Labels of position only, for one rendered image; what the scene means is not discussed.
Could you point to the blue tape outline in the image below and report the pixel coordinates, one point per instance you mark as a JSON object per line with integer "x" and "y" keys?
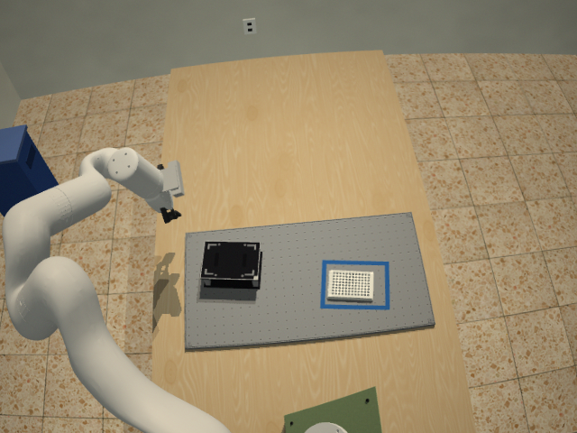
{"x": 324, "y": 306}

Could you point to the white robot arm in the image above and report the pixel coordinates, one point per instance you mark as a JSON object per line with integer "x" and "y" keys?
{"x": 59, "y": 290}

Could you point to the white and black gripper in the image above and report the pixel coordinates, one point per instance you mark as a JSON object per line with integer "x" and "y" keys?
{"x": 162, "y": 202}

